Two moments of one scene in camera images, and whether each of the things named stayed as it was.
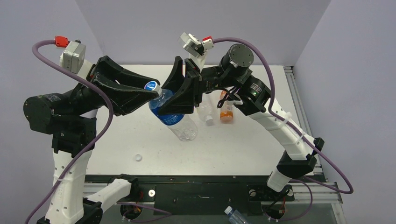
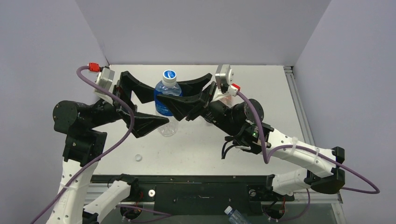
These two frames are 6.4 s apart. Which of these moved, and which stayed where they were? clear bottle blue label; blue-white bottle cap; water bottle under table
Moved: clear bottle blue label
Stayed: blue-white bottle cap; water bottle under table
